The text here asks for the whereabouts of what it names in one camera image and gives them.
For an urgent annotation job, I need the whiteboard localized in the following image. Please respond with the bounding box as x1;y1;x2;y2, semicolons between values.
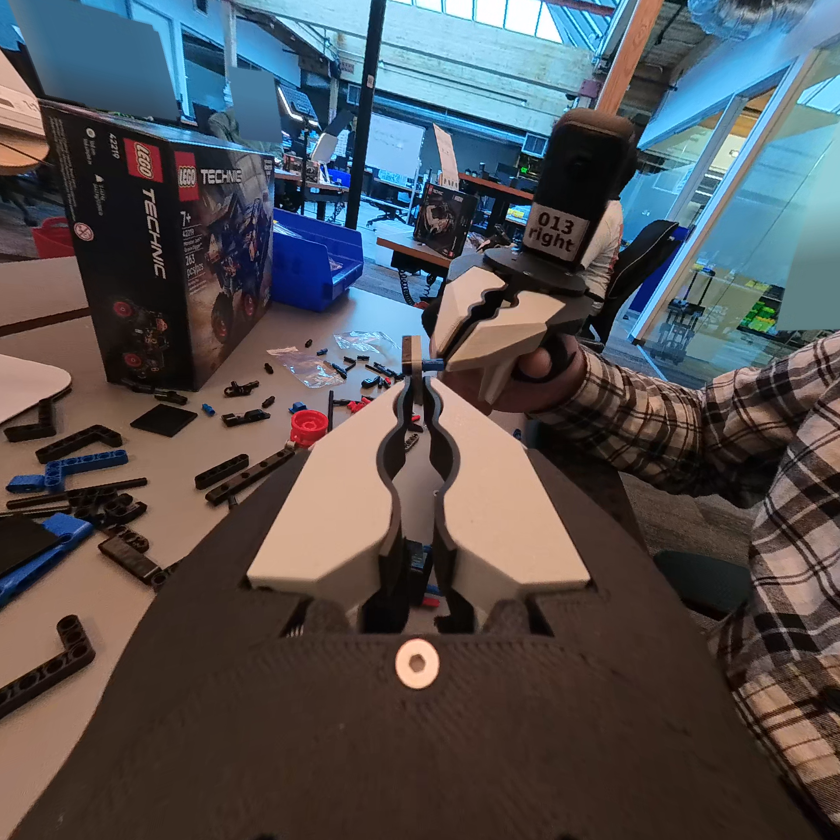
364;113;426;181

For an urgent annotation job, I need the red wheel rim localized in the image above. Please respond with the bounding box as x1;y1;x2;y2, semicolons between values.
290;410;329;448

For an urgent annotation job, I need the black connector cluster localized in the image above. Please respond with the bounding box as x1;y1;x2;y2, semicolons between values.
69;492;148;526

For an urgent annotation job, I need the blue plastic storage bin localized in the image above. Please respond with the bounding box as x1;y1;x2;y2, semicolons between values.
271;209;364;312

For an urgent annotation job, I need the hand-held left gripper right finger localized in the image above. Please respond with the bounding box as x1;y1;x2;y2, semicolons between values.
424;376;593;634

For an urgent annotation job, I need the person's torso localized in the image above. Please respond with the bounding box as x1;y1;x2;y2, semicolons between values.
709;420;840;821

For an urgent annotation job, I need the red plastic bin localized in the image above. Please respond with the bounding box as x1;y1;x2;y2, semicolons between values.
33;217;76;259

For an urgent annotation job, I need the black angled beam flat plate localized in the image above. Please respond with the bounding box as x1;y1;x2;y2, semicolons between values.
98;525;179;589

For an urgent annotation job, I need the blue angled beam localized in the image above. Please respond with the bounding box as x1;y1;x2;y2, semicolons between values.
7;449;129;494

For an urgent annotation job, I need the instruction booklet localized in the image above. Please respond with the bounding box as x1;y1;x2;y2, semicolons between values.
0;52;46;139

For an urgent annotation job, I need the black angled beam with connector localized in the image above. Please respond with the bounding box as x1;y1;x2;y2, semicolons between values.
0;615;97;721

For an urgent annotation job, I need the person's right hand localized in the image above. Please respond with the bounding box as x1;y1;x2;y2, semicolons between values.
446;338;588;431

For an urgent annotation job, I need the dark office chair seat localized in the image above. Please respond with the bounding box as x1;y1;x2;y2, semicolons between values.
653;550;756;621

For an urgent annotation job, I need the pile of small pins connectors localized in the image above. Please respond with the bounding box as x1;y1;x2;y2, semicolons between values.
305;338;427;454

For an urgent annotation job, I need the black short straight beam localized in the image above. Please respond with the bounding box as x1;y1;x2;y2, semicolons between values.
195;454;250;490

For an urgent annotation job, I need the small black blue brick assembly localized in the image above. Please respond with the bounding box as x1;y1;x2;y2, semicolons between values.
402;354;448;608

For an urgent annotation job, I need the black medium straight beam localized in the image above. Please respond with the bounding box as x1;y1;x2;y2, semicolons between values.
205;446;298;509

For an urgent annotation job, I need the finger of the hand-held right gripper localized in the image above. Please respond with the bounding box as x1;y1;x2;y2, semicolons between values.
430;266;508;358
445;290;568;374

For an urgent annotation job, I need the long background wooden desk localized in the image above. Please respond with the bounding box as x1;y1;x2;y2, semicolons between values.
274;167;349;198

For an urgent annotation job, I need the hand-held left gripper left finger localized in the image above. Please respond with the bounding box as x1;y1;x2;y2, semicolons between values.
246;377;411;634

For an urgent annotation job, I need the grey desk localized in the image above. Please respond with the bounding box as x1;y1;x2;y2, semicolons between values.
0;256;526;821

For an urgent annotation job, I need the black toy set box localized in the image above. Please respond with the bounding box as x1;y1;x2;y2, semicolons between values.
39;100;275;391

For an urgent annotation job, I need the black office chair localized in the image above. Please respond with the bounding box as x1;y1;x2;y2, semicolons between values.
584;220;680;342

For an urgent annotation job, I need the black square tile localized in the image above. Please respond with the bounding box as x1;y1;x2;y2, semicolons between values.
0;515;61;578
130;403;198;438

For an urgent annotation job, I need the black pillar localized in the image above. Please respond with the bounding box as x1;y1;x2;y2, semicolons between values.
344;0;388;231

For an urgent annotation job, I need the orange board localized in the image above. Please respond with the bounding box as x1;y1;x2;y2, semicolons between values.
433;123;460;191

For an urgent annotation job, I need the background toy set box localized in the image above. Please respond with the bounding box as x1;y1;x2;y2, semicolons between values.
413;182;480;260

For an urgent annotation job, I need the large clear plastic bag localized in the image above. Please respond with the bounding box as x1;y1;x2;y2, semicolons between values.
268;348;345;388

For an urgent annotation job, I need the wooden ceiling column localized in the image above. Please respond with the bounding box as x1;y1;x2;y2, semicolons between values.
594;0;667;116

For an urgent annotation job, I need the person's right forearm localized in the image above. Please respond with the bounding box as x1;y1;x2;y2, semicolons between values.
535;331;840;506

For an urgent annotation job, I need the blue frame panel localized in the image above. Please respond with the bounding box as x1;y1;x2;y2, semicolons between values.
0;512;94;608

